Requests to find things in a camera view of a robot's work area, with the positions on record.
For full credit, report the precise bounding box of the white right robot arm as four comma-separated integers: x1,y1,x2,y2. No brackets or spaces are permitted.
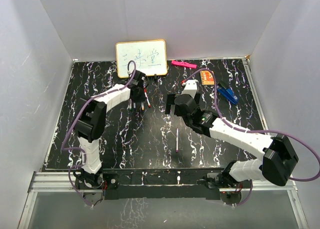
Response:
165,93,299,188

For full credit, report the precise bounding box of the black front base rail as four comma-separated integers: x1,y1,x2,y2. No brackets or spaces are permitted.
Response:
74,167,253,201

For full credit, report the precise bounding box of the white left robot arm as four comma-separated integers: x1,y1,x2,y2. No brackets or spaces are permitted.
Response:
74,70,147,189

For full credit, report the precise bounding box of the green whiteboard pen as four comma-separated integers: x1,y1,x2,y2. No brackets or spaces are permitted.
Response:
129,100,133,111

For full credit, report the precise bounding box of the small yellow-framed whiteboard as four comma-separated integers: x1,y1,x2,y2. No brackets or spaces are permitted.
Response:
115,39,168,79

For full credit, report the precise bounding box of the blue stapler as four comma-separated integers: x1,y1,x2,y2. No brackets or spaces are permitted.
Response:
217,81,238,105

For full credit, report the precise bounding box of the red whiteboard pen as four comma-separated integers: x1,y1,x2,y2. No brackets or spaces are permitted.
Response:
144,88,151,108

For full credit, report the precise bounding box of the purple whiteboard pen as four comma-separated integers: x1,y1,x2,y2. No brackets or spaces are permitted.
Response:
175,128,179,153

